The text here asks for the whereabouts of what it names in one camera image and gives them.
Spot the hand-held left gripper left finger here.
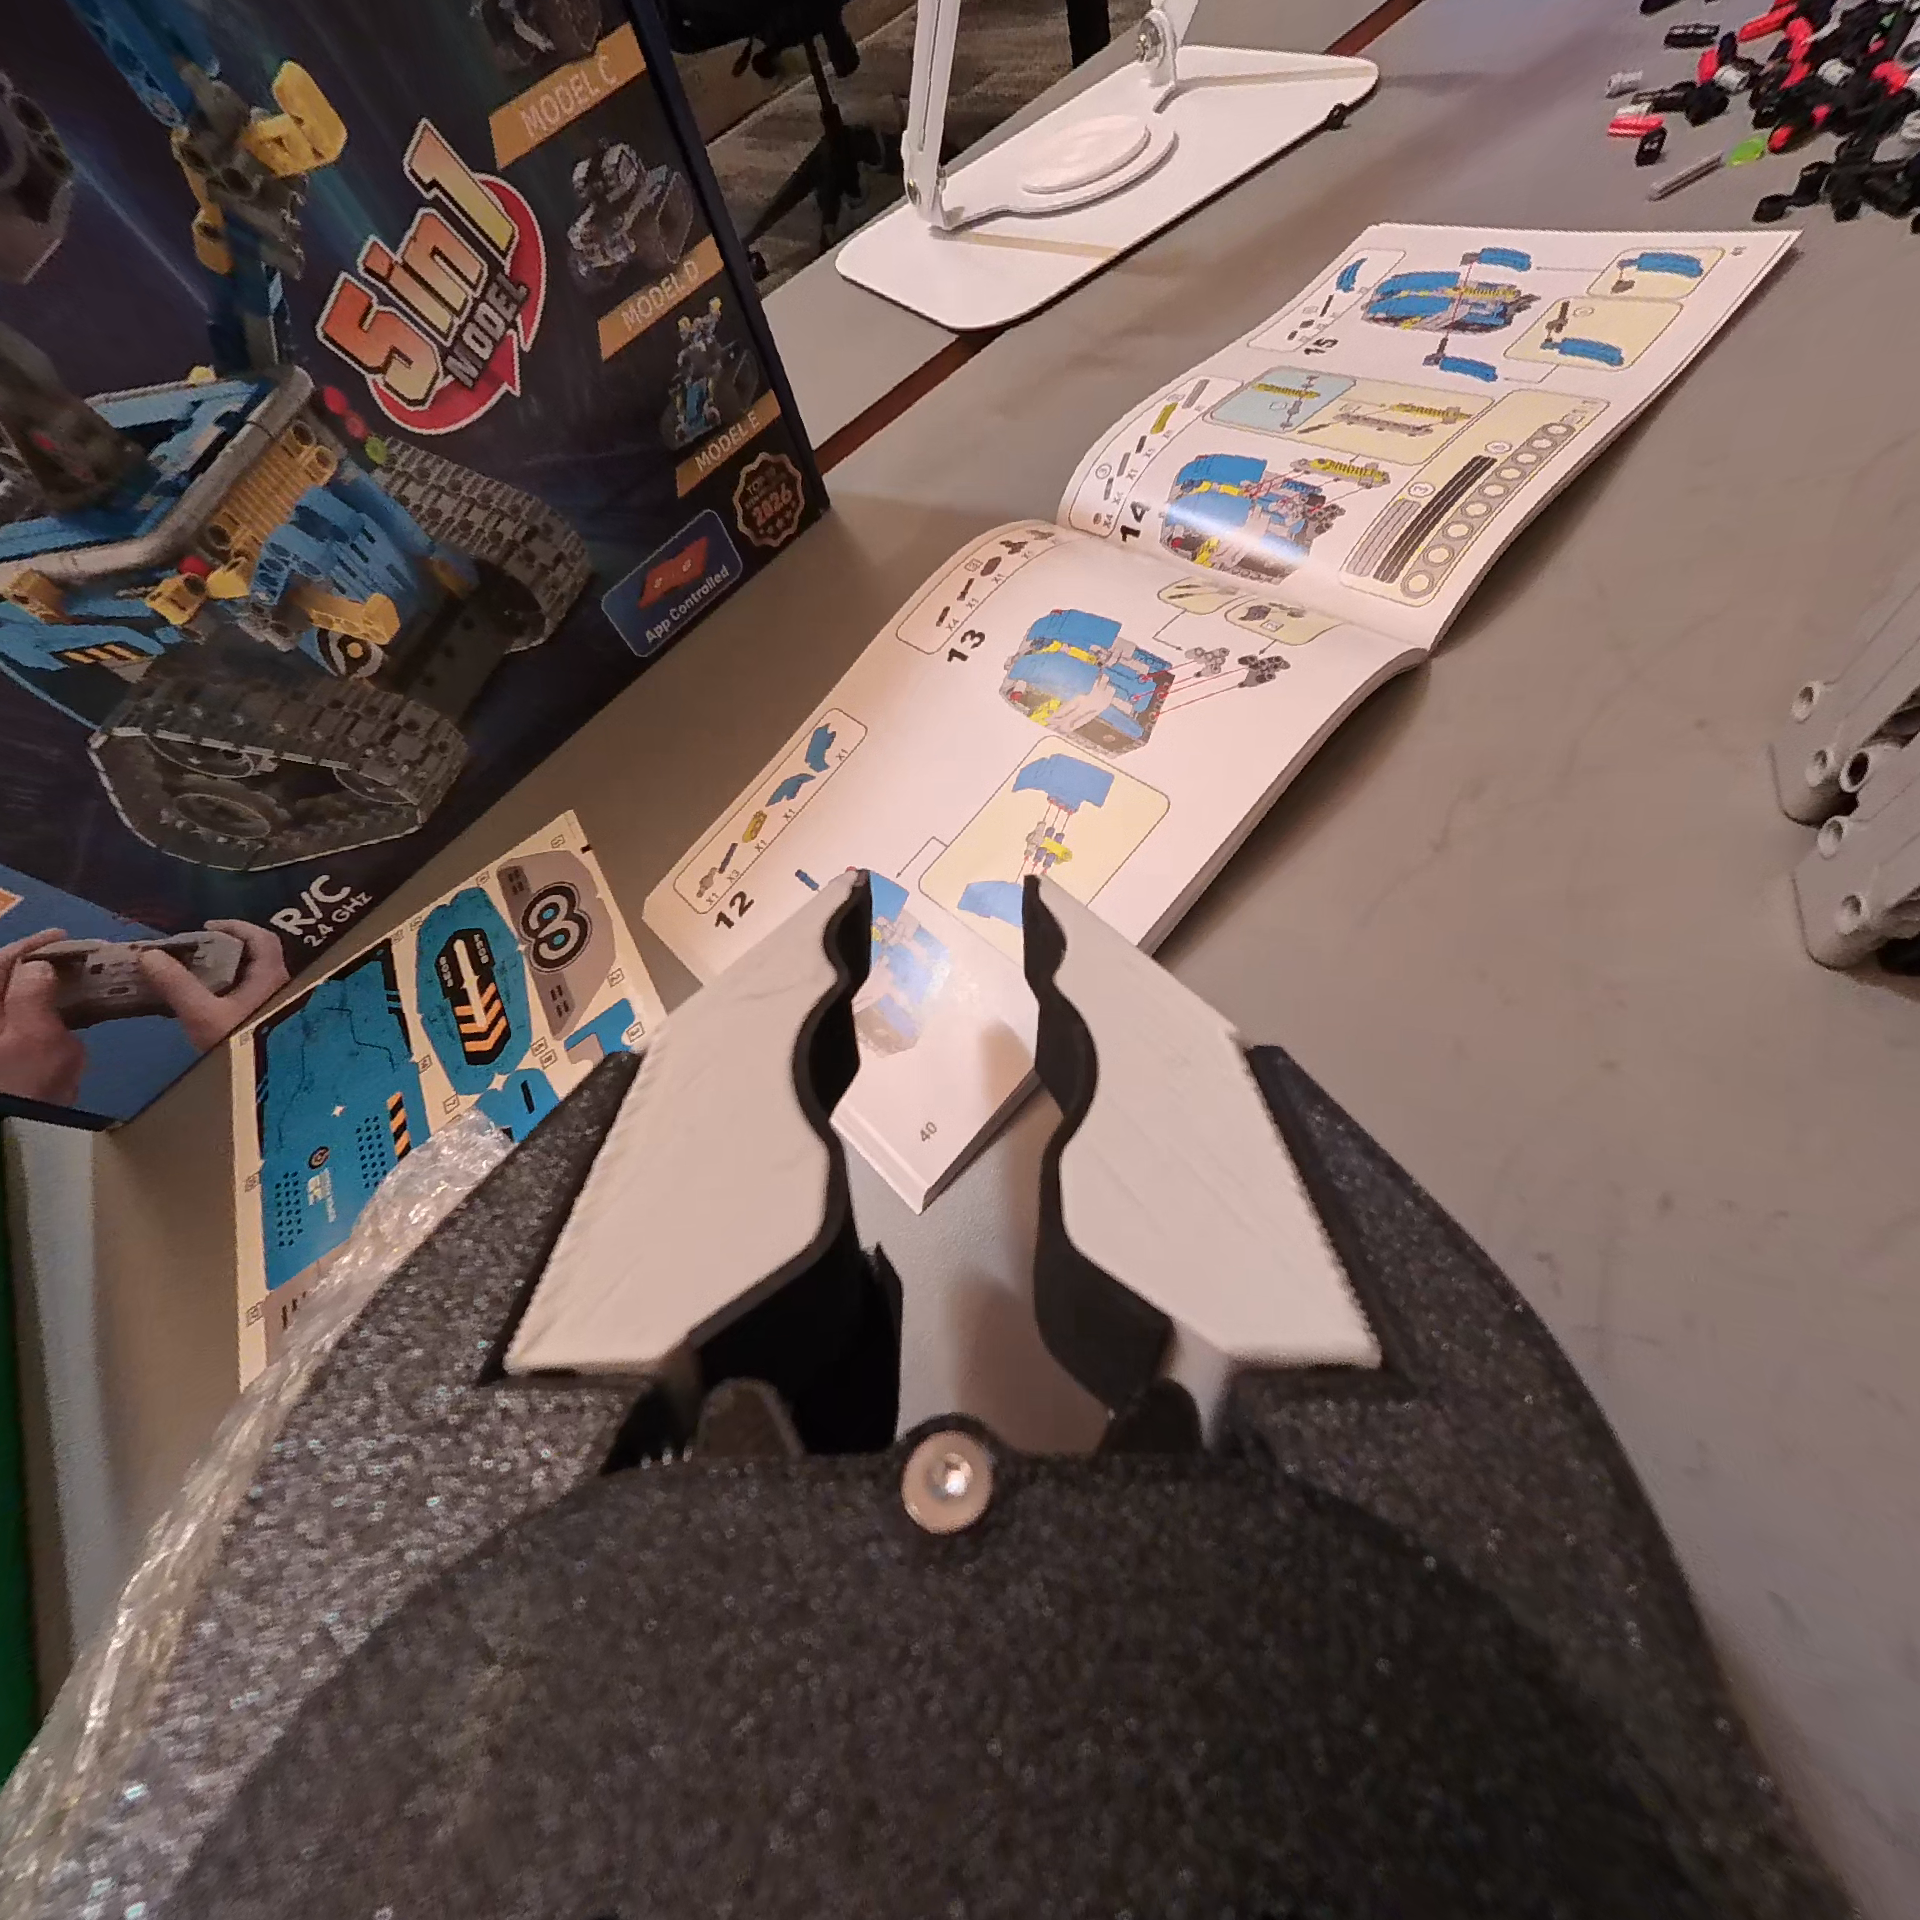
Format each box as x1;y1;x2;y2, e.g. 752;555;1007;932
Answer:
503;870;878;1380

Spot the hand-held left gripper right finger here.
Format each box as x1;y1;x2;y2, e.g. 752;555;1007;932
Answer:
1025;875;1385;1451

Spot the instruction booklet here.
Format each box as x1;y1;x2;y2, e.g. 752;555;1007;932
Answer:
643;223;1804;1212

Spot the grey blue toy brick model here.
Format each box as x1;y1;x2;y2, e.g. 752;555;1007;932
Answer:
1768;574;1920;972

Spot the pile of toy brick pieces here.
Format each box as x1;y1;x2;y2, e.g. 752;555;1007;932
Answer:
1604;0;1920;238

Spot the blue sticker sheet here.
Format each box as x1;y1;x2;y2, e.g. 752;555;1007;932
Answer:
230;810;671;1391

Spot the clear plastic bag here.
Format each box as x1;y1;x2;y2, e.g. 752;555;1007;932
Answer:
0;1105;513;1920

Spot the dark printed toy set box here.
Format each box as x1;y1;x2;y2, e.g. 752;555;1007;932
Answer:
0;0;833;1131

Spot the white book stand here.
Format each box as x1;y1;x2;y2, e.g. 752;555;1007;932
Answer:
833;0;1383;332

